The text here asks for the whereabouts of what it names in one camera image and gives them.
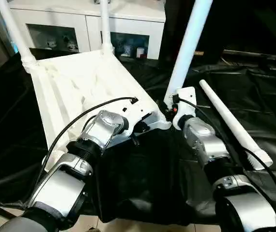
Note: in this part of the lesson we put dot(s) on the white plastic table leg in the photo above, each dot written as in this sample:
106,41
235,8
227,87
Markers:
235,125
106,26
16,34
189,48

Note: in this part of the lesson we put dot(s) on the white plastic table top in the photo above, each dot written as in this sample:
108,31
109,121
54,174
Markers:
75,87

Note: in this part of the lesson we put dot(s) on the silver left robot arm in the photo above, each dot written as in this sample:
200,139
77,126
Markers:
94,135

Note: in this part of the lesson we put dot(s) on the black table mat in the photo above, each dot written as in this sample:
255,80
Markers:
143,179

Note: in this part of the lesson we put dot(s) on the small orange label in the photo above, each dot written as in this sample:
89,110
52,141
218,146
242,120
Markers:
199,53

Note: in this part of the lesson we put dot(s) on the white glass-door cabinet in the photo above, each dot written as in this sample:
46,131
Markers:
80,17

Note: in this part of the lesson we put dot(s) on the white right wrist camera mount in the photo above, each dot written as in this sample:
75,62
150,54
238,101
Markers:
186,104

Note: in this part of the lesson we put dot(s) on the black metal table frame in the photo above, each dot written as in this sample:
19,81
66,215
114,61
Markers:
0,212

